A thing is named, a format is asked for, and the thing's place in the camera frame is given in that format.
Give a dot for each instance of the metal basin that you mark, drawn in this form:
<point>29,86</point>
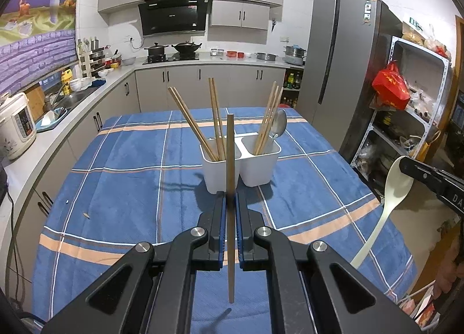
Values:
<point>267,56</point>

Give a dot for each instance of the white utensil holder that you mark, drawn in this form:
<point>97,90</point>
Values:
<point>221,174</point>

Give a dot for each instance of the white bowls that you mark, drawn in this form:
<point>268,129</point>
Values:
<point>79,84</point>

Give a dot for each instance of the yellow bottle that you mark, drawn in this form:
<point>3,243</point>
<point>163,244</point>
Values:
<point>66,82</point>

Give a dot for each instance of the oil bottles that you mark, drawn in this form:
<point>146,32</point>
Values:
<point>293,80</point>

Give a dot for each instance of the metal spoon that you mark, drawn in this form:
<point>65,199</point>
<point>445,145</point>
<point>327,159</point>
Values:
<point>280,121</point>

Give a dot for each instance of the white plastic spoon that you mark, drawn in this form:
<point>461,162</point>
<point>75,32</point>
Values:
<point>397,178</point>

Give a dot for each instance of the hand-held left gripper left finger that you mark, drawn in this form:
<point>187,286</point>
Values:
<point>221,236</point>

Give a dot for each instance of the black range hood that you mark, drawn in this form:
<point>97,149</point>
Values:
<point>172,16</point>

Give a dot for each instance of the wooden chopstick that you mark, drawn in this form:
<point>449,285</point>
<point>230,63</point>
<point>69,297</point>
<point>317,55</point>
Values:
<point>264,118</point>
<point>219,120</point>
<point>195,121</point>
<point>269,120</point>
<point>188,120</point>
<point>214,120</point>
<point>272,120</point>
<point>230,174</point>

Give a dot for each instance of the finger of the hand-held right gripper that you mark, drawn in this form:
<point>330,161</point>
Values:
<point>420,172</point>

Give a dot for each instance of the black pot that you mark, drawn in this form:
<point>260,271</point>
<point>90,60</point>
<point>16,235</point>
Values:
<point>156,50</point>

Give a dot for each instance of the white metal shelf rack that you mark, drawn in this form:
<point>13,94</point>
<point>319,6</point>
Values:
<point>444,76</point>

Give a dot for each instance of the red bag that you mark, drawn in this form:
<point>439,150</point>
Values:
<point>389,87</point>

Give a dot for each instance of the flower wall poster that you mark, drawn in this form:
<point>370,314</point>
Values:
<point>36,11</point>

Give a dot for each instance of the wooden cutting board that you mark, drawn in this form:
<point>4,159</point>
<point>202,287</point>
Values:
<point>34,102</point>

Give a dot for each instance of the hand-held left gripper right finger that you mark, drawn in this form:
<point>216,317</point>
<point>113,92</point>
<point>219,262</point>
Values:
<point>239,236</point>

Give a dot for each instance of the black wok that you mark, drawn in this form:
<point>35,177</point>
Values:
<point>185,47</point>

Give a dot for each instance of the person's right hand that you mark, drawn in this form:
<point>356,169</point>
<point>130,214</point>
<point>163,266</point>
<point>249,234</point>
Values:
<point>451,261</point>

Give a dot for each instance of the black scissors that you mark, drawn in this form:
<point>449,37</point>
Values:
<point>273,25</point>

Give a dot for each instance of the grey lower cabinets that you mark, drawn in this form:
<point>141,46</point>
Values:
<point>152,87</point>

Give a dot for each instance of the grey refrigerator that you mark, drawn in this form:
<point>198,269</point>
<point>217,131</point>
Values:
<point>340,65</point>

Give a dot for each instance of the white knife rack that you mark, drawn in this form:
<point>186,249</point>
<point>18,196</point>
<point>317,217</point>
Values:
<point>89,62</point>

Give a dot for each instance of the blue plaid tablecloth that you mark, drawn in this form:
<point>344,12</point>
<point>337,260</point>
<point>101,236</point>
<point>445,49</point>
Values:
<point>127,192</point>

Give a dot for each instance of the red bowl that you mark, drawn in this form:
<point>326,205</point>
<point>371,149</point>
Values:
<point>232,54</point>

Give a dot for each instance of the metal steamer pot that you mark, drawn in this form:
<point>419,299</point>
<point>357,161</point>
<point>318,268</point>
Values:
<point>294,55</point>

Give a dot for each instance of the white rice cooker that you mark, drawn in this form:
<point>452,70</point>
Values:
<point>16,127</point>

